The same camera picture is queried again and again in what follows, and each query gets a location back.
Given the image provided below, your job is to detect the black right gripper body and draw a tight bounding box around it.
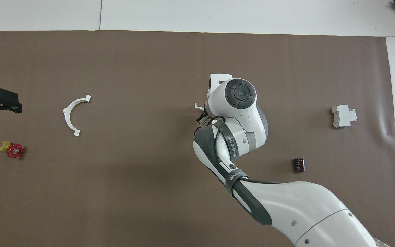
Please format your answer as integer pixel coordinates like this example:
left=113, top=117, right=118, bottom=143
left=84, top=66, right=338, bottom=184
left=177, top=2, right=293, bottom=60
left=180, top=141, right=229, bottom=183
left=197, top=111, right=215, bottom=125

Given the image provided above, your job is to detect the red handwheel brass valve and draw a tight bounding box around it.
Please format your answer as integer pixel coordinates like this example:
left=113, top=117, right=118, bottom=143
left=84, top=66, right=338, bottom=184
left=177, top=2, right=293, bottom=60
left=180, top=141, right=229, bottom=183
left=0, top=140, right=24, bottom=159

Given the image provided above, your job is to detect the black cylindrical capacitor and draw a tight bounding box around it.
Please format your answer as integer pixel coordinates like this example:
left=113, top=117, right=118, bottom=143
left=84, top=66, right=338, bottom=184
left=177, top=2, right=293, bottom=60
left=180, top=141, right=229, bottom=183
left=293, top=157, right=306, bottom=173

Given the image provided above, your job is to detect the brown paper table mat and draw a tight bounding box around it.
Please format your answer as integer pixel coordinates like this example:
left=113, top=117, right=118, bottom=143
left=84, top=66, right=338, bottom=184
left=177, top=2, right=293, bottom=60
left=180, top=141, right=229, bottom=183
left=0, top=30, right=395, bottom=247

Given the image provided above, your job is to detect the white circuit breaker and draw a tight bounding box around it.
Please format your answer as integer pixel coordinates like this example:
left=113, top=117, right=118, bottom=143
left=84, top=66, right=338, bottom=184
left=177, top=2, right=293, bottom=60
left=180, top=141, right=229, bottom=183
left=331, top=105, right=357, bottom=129

